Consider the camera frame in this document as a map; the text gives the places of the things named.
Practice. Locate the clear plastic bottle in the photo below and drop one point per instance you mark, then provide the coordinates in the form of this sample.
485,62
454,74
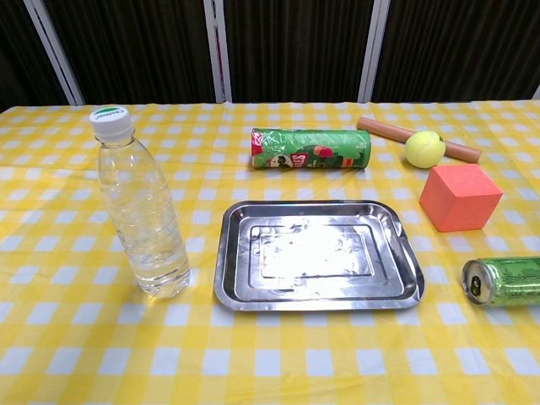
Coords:
139,219

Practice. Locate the rectangular metal tray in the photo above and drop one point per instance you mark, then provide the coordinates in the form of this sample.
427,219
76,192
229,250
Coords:
316,253

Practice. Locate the green chips tube can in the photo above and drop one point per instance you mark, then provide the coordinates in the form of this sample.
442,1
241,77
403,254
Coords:
312,147

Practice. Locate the brown wooden rod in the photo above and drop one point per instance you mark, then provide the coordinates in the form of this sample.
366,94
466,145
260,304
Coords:
379,127

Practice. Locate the black pleated curtain panel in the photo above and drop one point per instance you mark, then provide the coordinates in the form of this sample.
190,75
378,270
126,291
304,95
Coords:
139,50
464,46
295,50
17,50

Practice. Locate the yellow tennis ball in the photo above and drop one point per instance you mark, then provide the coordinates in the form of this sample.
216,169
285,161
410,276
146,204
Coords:
424,149

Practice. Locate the orange foam cube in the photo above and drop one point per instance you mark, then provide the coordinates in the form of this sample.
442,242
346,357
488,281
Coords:
455,198

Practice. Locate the yellow white checkered tablecloth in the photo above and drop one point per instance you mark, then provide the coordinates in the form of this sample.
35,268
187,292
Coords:
84,358

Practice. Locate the green drink can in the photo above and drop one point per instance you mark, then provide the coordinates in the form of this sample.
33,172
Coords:
506,280

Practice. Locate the white frame post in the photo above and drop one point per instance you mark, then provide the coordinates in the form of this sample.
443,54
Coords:
537,95
217,55
55,55
373,50

